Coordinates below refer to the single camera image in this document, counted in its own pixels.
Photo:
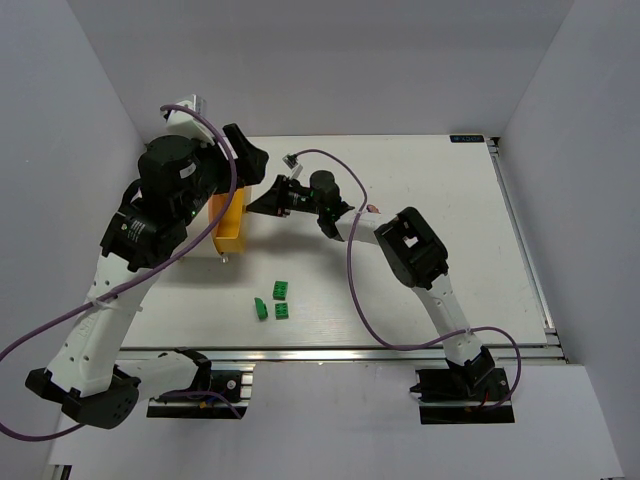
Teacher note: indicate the green square lego brick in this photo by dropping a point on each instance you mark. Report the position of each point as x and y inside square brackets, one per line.
[280, 290]
[281, 310]

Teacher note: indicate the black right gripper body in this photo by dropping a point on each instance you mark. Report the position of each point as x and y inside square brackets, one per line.
[282, 195]

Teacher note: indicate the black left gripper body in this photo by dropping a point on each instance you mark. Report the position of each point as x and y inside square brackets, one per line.
[226, 157]

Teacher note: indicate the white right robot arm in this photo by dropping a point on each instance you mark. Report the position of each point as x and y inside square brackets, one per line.
[416, 255]

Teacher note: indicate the yellow drawer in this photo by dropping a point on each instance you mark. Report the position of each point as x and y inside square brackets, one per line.
[230, 234]

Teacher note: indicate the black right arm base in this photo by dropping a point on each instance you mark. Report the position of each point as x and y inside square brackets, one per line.
[445, 400]

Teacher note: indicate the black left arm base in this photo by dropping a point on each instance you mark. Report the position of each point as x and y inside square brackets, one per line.
[225, 397]

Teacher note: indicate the green curved lego brick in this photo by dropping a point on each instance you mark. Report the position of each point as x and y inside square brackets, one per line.
[261, 309]

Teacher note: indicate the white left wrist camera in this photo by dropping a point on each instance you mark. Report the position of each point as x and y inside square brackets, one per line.
[183, 124]

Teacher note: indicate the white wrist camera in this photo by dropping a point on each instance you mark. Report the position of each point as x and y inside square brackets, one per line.
[183, 124]
[292, 162]

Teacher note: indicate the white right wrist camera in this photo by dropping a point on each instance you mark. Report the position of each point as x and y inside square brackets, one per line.
[292, 162]

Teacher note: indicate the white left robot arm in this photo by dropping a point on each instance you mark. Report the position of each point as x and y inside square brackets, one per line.
[139, 242]

